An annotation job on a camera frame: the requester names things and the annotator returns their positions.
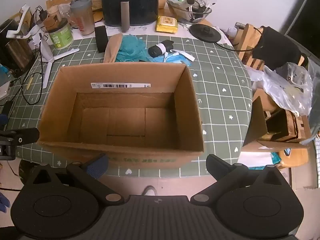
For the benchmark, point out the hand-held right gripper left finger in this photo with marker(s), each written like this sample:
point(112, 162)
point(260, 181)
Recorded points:
point(97, 167)

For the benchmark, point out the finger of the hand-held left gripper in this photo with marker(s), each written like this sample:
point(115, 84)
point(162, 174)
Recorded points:
point(23, 135)

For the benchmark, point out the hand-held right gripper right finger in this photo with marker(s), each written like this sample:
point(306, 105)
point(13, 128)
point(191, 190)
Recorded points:
point(218, 167)

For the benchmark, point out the brown cardboard box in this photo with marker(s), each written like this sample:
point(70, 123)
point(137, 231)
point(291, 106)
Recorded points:
point(125, 120)

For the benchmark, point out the blue wipes packet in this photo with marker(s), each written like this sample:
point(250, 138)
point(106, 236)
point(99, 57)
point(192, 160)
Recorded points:
point(175, 59)

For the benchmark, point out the teal bath loofah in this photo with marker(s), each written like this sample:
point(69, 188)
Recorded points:
point(131, 47)

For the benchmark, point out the small open cardboard box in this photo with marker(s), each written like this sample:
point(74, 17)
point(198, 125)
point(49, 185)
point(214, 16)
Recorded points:
point(260, 127)

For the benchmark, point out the white tripod stand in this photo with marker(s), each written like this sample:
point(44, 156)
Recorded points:
point(46, 50)

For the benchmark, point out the clear plastic bag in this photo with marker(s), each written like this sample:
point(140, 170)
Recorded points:
point(287, 90)

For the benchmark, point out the white jar with green label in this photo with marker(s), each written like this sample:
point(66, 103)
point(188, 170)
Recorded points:
point(60, 36)

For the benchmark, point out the tan sock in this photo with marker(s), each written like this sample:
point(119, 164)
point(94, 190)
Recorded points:
point(112, 47)

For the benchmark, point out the wooden chair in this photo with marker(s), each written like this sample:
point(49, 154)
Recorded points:
point(247, 42)

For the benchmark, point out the shaker bottle with grey lid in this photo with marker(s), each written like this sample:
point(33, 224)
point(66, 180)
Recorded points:
point(82, 17)

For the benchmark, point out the black cloth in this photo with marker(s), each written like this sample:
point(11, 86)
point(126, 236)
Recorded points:
point(277, 48)

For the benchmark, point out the black roll with white band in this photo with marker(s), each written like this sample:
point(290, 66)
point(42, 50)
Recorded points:
point(158, 48)

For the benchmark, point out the black kettle base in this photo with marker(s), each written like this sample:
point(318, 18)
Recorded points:
point(205, 32)

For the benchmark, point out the yellow wipes packet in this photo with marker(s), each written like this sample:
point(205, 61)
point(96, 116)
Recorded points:
point(167, 24)

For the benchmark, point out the glass bowl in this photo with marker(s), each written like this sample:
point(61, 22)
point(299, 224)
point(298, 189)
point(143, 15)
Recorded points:
point(190, 13)

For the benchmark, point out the black air fryer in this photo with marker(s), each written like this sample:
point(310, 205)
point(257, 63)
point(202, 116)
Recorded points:
point(130, 2)

